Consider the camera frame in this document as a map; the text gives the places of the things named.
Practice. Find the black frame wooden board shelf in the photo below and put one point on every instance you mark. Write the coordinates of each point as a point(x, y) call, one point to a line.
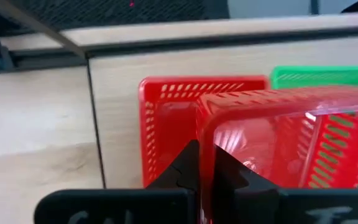
point(120, 93)

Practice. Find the black aluminium table frame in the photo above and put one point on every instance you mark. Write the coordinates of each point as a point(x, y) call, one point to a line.
point(42, 60)

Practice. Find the red plastic basket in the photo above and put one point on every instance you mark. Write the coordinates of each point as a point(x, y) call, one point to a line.
point(172, 130)
point(275, 102)

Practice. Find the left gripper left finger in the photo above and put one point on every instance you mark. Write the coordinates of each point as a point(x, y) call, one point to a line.
point(182, 174)

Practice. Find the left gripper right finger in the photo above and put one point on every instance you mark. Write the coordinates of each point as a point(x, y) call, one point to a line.
point(232, 177)

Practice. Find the green plastic basket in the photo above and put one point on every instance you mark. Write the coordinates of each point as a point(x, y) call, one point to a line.
point(322, 76)

